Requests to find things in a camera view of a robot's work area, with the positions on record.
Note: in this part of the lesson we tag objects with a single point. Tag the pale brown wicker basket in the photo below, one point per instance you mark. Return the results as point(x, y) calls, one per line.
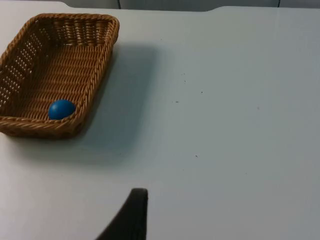
point(57, 72)

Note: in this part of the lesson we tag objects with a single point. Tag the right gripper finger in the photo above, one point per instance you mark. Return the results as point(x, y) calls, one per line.
point(131, 220)

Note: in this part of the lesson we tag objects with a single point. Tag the blue ball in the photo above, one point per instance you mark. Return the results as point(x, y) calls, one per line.
point(61, 109)

